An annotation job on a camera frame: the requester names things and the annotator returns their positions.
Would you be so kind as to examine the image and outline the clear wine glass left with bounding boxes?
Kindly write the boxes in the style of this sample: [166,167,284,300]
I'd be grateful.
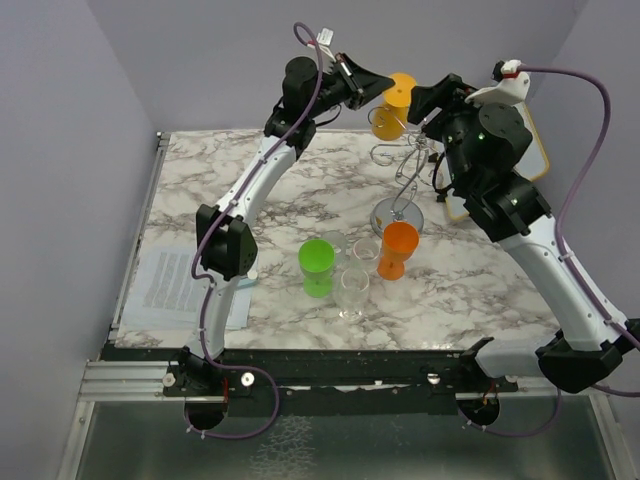
[321,230,348,269]

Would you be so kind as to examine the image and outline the whiteboard with yellow frame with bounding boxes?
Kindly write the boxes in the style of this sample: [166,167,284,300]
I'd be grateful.
[445,102,550,222]

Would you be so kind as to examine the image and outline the printed paper sheets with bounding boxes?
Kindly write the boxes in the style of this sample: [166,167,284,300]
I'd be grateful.
[119,244,254,331]

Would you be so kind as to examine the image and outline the chrome wine glass rack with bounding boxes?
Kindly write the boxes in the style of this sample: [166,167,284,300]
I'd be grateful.
[367,105,439,237]

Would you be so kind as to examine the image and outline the aluminium frame rails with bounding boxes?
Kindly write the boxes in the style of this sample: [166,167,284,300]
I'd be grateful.
[56,132,171,479]

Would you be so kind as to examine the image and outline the clear wine glass front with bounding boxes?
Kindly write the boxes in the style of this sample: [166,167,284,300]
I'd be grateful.
[336,267,370,320]

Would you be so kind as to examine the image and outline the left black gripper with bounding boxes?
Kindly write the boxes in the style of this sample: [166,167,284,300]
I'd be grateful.
[306,52,393,119]

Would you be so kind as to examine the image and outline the clear wine glass right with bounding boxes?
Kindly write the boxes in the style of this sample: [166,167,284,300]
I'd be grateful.
[352,238,381,274]

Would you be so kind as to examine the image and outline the orange plastic wine glass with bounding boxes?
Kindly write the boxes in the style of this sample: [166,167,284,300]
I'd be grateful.
[377,221,420,281]

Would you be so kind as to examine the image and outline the clear wine glass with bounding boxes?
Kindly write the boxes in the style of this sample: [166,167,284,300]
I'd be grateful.
[352,238,381,274]
[321,230,348,269]
[336,267,370,320]

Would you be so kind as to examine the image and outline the green plastic wine glass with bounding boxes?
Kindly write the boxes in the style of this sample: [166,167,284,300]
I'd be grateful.
[298,238,335,298]

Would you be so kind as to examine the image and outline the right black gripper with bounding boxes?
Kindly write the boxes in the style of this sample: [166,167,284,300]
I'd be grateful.
[406,73,505,192]

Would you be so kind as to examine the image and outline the small blue white stapler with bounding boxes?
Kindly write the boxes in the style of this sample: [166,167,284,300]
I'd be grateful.
[237,270,258,289]

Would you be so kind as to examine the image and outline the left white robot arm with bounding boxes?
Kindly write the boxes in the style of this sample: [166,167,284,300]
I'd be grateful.
[184,53,395,395]

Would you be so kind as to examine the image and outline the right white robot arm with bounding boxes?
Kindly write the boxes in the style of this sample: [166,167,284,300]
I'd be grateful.
[408,66,639,393]

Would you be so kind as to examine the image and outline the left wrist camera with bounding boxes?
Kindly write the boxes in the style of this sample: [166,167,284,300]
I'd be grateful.
[307,27,337,63]

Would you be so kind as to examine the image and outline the yellow plastic wine glass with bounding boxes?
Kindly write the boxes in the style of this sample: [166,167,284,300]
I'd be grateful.
[369,72,417,141]

